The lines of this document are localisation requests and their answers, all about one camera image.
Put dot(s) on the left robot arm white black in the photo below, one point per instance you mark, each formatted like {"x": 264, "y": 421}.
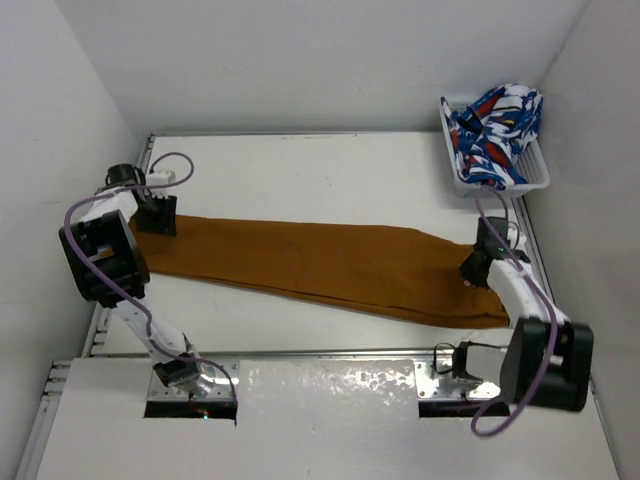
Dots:
{"x": 109, "y": 268}

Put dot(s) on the brown trousers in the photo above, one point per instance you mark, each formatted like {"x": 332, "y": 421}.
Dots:
{"x": 389, "y": 271}

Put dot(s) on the white plastic basket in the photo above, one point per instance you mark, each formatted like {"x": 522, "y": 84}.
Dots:
{"x": 530, "y": 164}

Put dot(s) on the white front cover panel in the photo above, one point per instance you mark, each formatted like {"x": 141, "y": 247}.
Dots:
{"x": 305, "y": 420}

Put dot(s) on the blue red white patterned garment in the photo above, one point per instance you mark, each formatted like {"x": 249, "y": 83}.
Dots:
{"x": 490, "y": 132}

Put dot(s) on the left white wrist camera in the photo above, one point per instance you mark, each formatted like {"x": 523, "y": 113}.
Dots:
{"x": 158, "y": 183}

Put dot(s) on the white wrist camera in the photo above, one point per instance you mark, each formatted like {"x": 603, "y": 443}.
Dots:
{"x": 158, "y": 183}
{"x": 515, "y": 237}

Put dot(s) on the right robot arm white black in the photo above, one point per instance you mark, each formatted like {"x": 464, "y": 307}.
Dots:
{"x": 547, "y": 362}

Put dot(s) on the left silver arm base plate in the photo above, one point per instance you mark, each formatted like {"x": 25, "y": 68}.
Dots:
{"x": 215, "y": 382}

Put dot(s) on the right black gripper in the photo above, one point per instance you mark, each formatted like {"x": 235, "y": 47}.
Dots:
{"x": 466, "y": 272}

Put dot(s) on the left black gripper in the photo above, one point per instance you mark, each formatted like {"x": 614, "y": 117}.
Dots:
{"x": 163, "y": 224}

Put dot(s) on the right silver arm base plate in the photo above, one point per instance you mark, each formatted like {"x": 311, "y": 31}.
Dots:
{"x": 433, "y": 386}

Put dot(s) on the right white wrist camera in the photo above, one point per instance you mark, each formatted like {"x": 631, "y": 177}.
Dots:
{"x": 515, "y": 237}

